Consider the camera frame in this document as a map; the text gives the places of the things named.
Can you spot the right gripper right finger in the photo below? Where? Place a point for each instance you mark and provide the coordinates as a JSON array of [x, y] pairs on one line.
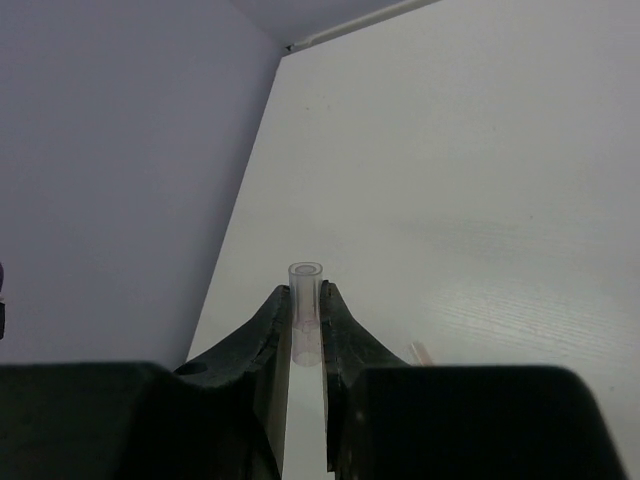
[[366, 394]]

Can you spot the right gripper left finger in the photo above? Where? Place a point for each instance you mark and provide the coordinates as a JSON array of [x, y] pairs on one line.
[[245, 380]]

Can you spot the aluminium frame rail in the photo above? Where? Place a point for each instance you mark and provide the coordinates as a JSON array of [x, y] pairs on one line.
[[359, 23]]

